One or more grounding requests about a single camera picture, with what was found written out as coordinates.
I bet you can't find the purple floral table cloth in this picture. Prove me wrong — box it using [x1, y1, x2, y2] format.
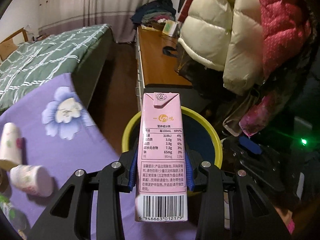
[1, 73, 196, 239]

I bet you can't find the pile of folded clothes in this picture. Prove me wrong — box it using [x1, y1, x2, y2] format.
[130, 0, 176, 26]

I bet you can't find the magenta floral scarf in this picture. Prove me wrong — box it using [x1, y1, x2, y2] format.
[239, 92, 277, 137]

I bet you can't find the pink red quilted jacket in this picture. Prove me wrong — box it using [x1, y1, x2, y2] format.
[259, 0, 311, 78]

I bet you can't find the wooden top low cabinet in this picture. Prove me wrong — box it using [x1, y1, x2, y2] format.
[136, 27, 203, 112]

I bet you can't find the yellow rimmed trash bin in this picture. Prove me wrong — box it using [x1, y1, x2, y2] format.
[121, 105, 223, 197]

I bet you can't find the pink milk carton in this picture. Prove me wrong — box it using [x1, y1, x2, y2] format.
[135, 92, 188, 223]

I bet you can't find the cream puffer jacket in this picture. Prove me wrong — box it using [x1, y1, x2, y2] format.
[178, 0, 263, 95]

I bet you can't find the striped window curtain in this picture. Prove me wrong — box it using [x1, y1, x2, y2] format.
[37, 0, 185, 43]

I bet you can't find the floral paper cup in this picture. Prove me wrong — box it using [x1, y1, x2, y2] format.
[9, 165, 54, 197]
[0, 122, 23, 171]

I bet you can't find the green checked bed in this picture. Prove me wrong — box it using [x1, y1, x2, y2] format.
[1, 24, 114, 112]

